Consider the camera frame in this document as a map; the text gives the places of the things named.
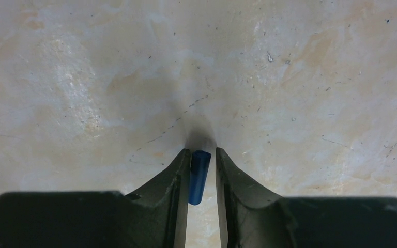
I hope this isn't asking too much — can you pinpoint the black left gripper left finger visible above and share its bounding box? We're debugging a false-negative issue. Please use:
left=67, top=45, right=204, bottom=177
left=0, top=149, right=191, bottom=247

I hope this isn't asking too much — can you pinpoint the blue marker cap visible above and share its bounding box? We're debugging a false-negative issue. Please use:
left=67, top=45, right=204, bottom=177
left=189, top=150, right=211, bottom=206

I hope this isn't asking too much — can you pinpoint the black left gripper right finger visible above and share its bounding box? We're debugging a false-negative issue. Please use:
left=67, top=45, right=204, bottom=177
left=216, top=148, right=397, bottom=247

